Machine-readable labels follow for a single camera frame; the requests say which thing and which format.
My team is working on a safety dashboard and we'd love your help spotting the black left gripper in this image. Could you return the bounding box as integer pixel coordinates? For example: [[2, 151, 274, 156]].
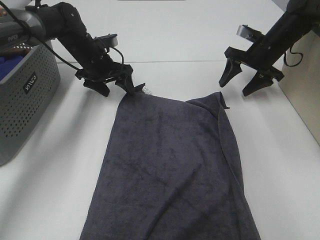
[[75, 47, 135, 97]]

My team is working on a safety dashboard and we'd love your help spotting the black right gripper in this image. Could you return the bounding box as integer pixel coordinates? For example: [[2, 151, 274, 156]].
[[218, 36, 284, 97]]

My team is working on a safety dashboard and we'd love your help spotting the dark grey towel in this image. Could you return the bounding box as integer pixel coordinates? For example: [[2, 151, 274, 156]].
[[80, 92, 260, 240]]

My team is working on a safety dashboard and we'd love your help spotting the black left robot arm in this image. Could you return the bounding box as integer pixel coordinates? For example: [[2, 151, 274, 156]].
[[0, 0, 135, 97]]

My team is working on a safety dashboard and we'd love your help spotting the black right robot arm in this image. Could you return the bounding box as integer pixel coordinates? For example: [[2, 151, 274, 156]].
[[219, 0, 320, 97]]

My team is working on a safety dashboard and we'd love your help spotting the beige fabric storage bin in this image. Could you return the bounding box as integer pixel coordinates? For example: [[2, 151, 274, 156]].
[[279, 31, 320, 142]]

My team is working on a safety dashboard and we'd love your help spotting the grey perforated plastic basket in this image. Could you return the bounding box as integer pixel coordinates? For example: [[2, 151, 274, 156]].
[[0, 45, 61, 165]]

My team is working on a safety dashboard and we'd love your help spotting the brown cloth in basket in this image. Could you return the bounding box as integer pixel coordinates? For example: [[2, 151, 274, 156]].
[[0, 47, 32, 57]]

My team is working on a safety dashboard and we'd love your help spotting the blue cloth in basket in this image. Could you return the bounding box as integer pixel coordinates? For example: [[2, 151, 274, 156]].
[[0, 55, 24, 81]]

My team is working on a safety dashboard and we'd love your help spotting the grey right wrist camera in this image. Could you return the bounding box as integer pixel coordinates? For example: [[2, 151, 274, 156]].
[[236, 24, 265, 43]]

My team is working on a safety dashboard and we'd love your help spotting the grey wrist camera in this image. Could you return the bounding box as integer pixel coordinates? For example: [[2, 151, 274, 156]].
[[236, 24, 265, 43], [93, 33, 118, 49]]

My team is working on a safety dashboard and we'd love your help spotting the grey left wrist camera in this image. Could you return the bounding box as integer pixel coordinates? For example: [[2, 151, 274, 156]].
[[93, 33, 118, 49]]

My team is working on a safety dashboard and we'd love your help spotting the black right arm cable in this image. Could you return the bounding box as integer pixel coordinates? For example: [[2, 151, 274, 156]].
[[282, 44, 304, 68]]

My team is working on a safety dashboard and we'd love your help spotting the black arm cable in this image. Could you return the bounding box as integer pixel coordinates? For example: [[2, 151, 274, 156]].
[[2, 0, 125, 71], [282, 44, 304, 68]]

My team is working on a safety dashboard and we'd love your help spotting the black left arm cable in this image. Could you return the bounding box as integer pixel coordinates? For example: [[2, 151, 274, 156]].
[[2, 0, 125, 71]]

